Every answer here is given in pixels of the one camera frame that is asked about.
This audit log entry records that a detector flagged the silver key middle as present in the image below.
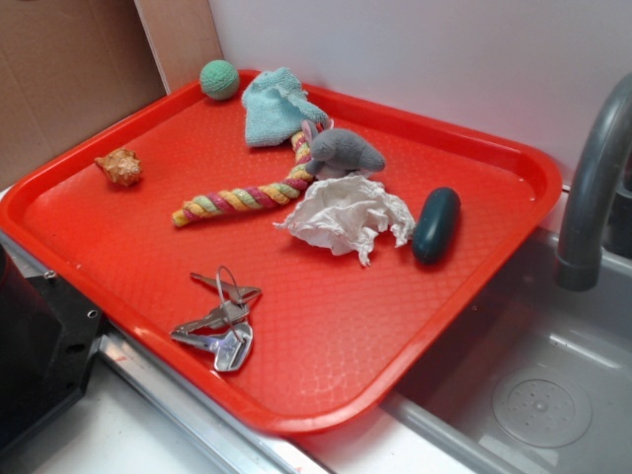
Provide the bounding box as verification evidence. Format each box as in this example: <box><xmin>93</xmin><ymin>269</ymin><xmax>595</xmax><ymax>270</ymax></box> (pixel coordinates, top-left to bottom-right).
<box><xmin>174</xmin><ymin>301</ymin><xmax>250</xmax><ymax>334</ymax></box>

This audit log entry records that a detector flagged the dark green oval capsule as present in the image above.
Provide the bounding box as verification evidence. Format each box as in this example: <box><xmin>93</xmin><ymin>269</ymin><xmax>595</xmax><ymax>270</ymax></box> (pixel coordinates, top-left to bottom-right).
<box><xmin>412</xmin><ymin>187</ymin><xmax>461</xmax><ymax>265</ymax></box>

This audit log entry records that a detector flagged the brown cardboard panel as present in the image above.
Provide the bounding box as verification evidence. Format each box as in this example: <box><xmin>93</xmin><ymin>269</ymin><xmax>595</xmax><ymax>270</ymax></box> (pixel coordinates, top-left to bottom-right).
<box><xmin>1</xmin><ymin>1</ymin><xmax>222</xmax><ymax>188</ymax></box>

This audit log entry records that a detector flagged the multicolour twisted rope toy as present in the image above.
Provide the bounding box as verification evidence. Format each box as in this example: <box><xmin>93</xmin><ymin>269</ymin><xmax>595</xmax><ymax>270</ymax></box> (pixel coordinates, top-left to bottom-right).
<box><xmin>172</xmin><ymin>131</ymin><xmax>315</xmax><ymax>227</ymax></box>

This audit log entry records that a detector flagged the grey toy faucet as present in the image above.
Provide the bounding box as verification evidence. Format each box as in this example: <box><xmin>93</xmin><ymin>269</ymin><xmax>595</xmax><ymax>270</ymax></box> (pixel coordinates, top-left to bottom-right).
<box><xmin>555</xmin><ymin>75</ymin><xmax>631</xmax><ymax>291</ymax></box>

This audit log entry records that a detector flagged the green textured ball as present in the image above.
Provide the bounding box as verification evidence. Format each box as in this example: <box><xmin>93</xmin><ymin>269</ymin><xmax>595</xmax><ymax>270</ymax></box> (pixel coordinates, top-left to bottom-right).
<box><xmin>199</xmin><ymin>59</ymin><xmax>240</xmax><ymax>101</ymax></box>

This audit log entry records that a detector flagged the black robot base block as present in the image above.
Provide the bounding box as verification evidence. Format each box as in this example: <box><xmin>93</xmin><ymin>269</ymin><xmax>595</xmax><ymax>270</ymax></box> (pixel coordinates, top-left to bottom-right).
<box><xmin>1</xmin><ymin>249</ymin><xmax>104</xmax><ymax>454</ymax></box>

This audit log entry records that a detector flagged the grey plush mouse toy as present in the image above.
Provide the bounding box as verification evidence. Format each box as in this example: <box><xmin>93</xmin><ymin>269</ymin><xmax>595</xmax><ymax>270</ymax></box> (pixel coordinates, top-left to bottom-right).
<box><xmin>301</xmin><ymin>119</ymin><xmax>386</xmax><ymax>180</ymax></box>

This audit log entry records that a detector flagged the grey plastic sink basin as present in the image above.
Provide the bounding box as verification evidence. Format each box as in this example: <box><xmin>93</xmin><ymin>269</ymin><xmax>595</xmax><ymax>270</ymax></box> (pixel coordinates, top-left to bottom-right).
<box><xmin>383</xmin><ymin>207</ymin><xmax>631</xmax><ymax>473</ymax></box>

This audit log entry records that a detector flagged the silver key top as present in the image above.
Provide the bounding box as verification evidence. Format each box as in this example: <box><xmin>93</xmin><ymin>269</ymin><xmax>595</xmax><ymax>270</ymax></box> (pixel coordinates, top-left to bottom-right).
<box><xmin>190</xmin><ymin>273</ymin><xmax>262</xmax><ymax>304</ymax></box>

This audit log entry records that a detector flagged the thin wire key ring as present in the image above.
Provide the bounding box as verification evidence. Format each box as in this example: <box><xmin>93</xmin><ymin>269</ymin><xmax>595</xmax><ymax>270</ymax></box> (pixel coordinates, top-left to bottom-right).
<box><xmin>214</xmin><ymin>266</ymin><xmax>251</xmax><ymax>343</ymax></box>

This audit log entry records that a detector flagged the orange spiky seashell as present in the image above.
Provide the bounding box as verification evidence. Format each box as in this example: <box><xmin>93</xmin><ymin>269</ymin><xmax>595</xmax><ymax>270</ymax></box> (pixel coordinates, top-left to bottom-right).
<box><xmin>94</xmin><ymin>148</ymin><xmax>142</xmax><ymax>187</ymax></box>

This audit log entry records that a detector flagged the red plastic tray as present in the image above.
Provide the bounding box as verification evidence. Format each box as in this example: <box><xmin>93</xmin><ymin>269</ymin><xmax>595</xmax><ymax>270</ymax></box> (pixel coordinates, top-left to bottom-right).
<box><xmin>1</xmin><ymin>84</ymin><xmax>562</xmax><ymax>435</ymax></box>

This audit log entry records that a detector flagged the light blue towel cloth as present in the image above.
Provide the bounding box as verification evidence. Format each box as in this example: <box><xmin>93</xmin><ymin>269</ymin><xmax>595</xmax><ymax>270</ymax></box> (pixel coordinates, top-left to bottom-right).
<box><xmin>242</xmin><ymin>67</ymin><xmax>329</xmax><ymax>147</ymax></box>

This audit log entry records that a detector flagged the silver key large bottom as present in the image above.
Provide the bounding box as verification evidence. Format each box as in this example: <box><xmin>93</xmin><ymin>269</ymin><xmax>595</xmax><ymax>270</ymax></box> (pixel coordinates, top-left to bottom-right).
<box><xmin>171</xmin><ymin>322</ymin><xmax>254</xmax><ymax>372</ymax></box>

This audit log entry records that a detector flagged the crumpled white paper tissue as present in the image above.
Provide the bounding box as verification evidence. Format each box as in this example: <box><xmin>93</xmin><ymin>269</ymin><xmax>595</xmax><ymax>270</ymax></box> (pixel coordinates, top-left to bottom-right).
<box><xmin>275</xmin><ymin>175</ymin><xmax>416</xmax><ymax>268</ymax></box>

